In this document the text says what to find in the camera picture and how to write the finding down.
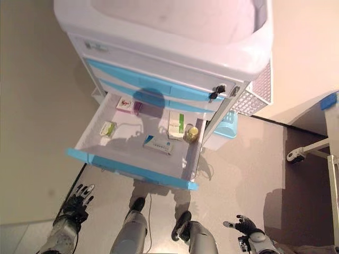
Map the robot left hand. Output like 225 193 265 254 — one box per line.
63 184 95 216

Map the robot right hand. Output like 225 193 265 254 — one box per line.
223 214 263 235

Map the blue front cart drawer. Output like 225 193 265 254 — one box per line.
66 91 208 192
97 78 222 113
83 55 236 103

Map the blue white medicine box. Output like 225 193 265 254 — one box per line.
142 134 175 156

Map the yellow medicine bottle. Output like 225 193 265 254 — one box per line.
184 126 200 143

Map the silver robot right leg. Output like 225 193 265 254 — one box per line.
185 221 219 254

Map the silver robot leg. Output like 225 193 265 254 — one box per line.
185 221 219 254
110 208 148 254

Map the silver robot left leg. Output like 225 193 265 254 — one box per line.
110 208 148 254

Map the black robot left foot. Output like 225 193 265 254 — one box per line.
129 197 146 212

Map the black robot foot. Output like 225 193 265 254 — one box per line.
129 197 146 212
171 211 192 242

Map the black robot right foot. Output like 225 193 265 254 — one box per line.
171 211 192 242

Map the small lime green box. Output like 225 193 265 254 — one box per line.
99 121 118 138

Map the white bed caster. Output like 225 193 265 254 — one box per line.
287 149 306 164

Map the light blue waste bin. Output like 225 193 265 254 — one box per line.
205 110 239 151

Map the white cart side holder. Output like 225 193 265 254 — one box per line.
91 87 106 104

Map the white box red print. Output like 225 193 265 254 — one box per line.
115 96 136 113

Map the tall white green box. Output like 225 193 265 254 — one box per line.
167 110 186 141

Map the white perforated side basket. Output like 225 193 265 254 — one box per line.
230 59 273 117

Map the cart label sticker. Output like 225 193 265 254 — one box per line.
84 39 109 52

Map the white medical cart body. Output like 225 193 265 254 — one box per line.
52 0 274 149

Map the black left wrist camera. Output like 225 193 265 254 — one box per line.
75 211 90 225

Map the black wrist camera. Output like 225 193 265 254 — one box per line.
237 237 251 252
75 211 90 225

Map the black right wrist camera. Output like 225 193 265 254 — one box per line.
237 237 251 252

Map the thin floor cable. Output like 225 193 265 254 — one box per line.
145 192 153 251

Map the white metal bed frame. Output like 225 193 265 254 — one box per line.
298 137 339 231

